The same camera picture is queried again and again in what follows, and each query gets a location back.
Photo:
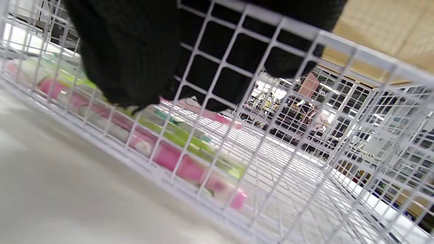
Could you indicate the green double-ended highlighter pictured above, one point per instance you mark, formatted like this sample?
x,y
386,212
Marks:
x,y
181,134
200,152

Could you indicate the pink double-ended highlighter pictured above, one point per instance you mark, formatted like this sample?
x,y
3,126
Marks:
x,y
220,118
166,157

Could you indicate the person's right hand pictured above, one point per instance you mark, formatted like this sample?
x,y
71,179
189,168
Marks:
x,y
135,51

